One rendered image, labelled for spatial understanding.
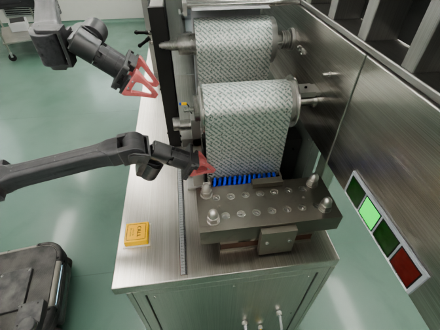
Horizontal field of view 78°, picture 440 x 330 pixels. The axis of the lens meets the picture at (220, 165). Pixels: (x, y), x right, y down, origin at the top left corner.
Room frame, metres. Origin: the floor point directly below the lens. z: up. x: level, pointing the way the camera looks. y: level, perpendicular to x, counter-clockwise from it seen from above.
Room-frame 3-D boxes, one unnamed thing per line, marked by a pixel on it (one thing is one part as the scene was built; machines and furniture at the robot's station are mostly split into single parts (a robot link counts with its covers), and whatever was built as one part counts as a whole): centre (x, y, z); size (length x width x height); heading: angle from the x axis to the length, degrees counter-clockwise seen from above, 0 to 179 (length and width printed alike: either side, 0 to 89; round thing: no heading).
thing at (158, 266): (1.60, 0.14, 0.88); 2.52 x 0.66 x 0.04; 8
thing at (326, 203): (0.48, -0.30, 1.05); 0.04 x 0.04 x 0.04
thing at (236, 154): (0.62, -0.08, 1.10); 0.23 x 0.01 x 0.18; 98
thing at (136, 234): (0.48, 0.26, 0.91); 0.07 x 0.07 x 0.02; 8
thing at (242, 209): (0.51, -0.13, 1.00); 0.40 x 0.16 x 0.06; 98
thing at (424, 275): (0.32, -0.32, 1.18); 0.25 x 0.01 x 0.07; 8
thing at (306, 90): (0.70, -0.25, 1.28); 0.06 x 0.05 x 0.02; 98
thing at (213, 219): (0.44, 0.02, 1.05); 0.04 x 0.04 x 0.04
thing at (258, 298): (1.60, 0.12, 0.43); 2.52 x 0.64 x 0.86; 8
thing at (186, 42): (0.91, 0.11, 1.33); 0.06 x 0.06 x 0.06; 8
